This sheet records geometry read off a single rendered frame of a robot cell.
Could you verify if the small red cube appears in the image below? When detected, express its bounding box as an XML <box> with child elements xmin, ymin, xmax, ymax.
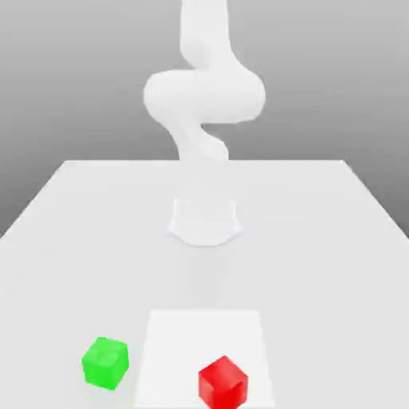
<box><xmin>197</xmin><ymin>355</ymin><xmax>249</xmax><ymax>409</ymax></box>

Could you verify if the small green cube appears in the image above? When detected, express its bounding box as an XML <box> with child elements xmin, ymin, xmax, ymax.
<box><xmin>81</xmin><ymin>336</ymin><xmax>130</xmax><ymax>391</ymax></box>

